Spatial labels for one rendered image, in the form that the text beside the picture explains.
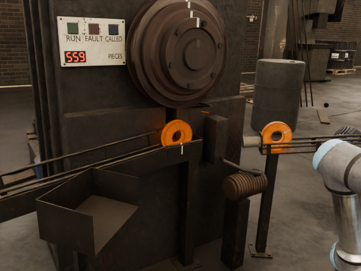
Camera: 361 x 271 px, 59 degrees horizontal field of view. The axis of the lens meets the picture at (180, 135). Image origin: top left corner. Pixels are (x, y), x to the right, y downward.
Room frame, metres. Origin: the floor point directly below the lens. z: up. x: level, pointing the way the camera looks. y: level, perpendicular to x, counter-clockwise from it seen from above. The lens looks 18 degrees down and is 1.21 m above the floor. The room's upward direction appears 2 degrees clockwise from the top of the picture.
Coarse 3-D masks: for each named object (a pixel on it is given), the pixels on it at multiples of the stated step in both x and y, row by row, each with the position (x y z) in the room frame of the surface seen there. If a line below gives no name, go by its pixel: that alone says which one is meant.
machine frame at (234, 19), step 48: (48, 0) 1.29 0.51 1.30; (96, 0) 1.33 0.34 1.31; (144, 0) 1.44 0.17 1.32; (240, 0) 1.73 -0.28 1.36; (48, 48) 1.30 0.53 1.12; (240, 48) 1.75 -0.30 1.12; (48, 96) 1.30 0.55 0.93; (96, 96) 1.32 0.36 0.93; (144, 96) 1.44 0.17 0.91; (240, 96) 1.72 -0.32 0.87; (48, 144) 1.46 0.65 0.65; (96, 144) 1.25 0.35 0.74; (144, 144) 1.38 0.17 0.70; (240, 144) 1.71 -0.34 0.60; (144, 192) 1.38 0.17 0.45; (144, 240) 1.38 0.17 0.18
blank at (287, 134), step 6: (270, 126) 1.54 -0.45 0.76; (276, 126) 1.54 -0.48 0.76; (282, 126) 1.54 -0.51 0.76; (264, 132) 1.54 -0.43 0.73; (270, 132) 1.54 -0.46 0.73; (282, 132) 1.54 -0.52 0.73; (288, 132) 1.54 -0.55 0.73; (264, 138) 1.54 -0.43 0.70; (270, 138) 1.54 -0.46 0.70; (282, 138) 1.55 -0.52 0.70; (288, 138) 1.54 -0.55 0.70; (288, 144) 1.54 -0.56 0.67; (276, 150) 1.54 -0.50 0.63
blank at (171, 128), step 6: (174, 120) 1.41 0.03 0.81; (180, 120) 1.41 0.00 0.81; (168, 126) 1.37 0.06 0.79; (174, 126) 1.38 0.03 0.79; (180, 126) 1.40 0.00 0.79; (186, 126) 1.42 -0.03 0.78; (162, 132) 1.38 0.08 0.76; (168, 132) 1.36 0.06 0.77; (174, 132) 1.38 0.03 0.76; (186, 132) 1.42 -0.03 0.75; (162, 138) 1.37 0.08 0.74; (168, 138) 1.37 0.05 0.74; (180, 138) 1.43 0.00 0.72; (186, 138) 1.42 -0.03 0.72; (162, 144) 1.38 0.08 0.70; (168, 144) 1.37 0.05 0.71
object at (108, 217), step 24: (96, 168) 1.06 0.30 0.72; (48, 192) 0.87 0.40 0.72; (72, 192) 0.96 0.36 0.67; (96, 192) 1.06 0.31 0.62; (120, 192) 1.02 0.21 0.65; (48, 216) 0.81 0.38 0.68; (72, 216) 0.77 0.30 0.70; (96, 216) 0.93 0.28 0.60; (120, 216) 0.93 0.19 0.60; (48, 240) 0.81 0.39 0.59; (72, 240) 0.78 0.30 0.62; (96, 240) 0.81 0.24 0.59; (96, 264) 0.90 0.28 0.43
